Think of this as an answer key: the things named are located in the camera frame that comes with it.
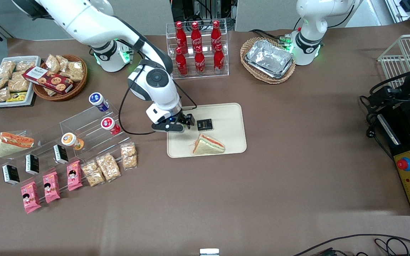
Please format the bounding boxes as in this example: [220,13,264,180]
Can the long thin black cable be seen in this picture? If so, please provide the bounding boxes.
[290,234,410,256]

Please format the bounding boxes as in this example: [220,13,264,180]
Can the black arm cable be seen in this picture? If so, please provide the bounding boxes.
[119,64,197,135]

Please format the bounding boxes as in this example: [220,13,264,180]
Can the red cola bottle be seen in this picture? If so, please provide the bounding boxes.
[191,22,203,54]
[175,47,188,76]
[175,21,188,54]
[194,46,206,75]
[214,43,225,73]
[211,20,222,50]

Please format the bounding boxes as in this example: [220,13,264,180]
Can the black sealing machine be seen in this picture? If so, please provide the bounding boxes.
[367,85,410,216]

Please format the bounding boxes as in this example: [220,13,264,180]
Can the yellow snack pack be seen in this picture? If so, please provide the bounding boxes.
[6,92,27,103]

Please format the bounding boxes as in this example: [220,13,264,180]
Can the cream plastic tray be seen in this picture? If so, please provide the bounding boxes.
[167,103,247,158]

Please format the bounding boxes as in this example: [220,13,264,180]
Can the orange gum bottle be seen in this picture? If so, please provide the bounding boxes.
[61,133,84,151]

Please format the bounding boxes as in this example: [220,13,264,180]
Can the pink snack pack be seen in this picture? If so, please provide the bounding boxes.
[43,171,61,204]
[21,181,42,214]
[67,160,83,192]

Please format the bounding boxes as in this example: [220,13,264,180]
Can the red gum bottle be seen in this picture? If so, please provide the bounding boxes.
[100,117,121,135]

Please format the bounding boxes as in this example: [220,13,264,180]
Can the clear acrylic bottle rack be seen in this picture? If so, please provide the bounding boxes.
[166,18,229,79]

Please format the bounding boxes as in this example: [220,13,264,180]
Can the black power cable with plug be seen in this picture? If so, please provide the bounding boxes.
[359,94,394,160]

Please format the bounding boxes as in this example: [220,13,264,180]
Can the clear acrylic step stand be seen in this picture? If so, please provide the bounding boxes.
[59,100,131,151]
[0,131,74,180]

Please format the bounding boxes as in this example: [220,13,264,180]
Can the white wire basket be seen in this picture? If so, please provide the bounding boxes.
[378,34,410,89]

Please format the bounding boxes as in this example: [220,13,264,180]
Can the blue gum bottle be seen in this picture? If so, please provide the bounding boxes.
[89,92,110,112]

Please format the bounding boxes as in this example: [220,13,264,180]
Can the red emergency stop button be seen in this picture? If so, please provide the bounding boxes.
[396,156,410,171]

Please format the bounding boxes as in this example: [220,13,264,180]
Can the black equipment rack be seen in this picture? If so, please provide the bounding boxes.
[171,0,235,22]

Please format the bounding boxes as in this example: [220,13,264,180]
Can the brown round wicker basket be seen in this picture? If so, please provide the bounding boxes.
[32,54,88,102]

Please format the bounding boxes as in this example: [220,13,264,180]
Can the wrapped triangle sandwich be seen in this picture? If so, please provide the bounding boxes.
[0,132,35,158]
[192,133,225,155]

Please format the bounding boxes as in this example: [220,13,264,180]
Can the stacked foil trays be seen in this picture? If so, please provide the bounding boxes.
[245,39,294,79]

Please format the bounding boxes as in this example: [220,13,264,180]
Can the red cookie box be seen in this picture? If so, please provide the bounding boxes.
[23,66,74,94]

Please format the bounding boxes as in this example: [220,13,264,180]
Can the tan wicker basket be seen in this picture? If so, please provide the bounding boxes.
[240,37,296,84]

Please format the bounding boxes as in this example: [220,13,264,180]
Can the white plastic bin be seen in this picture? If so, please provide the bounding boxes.
[0,56,42,108]

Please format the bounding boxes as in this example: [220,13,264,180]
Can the silver metal bar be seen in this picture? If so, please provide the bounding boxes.
[378,114,401,145]

